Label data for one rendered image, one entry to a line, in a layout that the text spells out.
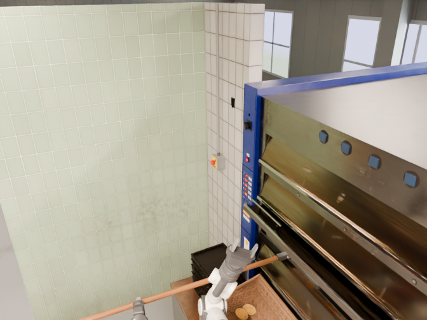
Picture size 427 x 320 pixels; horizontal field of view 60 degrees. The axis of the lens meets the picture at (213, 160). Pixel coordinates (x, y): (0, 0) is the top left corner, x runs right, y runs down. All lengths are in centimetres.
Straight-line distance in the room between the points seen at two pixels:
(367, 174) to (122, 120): 183
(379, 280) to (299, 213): 57
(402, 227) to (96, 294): 269
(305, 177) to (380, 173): 49
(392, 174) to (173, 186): 202
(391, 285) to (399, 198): 40
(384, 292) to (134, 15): 221
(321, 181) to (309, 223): 28
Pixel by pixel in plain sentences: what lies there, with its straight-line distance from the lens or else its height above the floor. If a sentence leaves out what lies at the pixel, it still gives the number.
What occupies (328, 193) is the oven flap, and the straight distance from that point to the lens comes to 185.
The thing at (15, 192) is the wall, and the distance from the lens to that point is 297.
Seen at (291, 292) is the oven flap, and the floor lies 98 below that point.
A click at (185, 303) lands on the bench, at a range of 291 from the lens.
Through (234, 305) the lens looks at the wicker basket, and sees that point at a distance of 280.
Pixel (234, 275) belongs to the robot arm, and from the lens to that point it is 160.
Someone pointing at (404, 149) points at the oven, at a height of 210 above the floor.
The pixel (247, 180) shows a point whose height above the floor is 151.
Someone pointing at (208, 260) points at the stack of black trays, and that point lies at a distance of 275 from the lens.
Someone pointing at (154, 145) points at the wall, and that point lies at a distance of 296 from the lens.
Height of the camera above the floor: 267
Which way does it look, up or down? 25 degrees down
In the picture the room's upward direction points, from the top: 1 degrees counter-clockwise
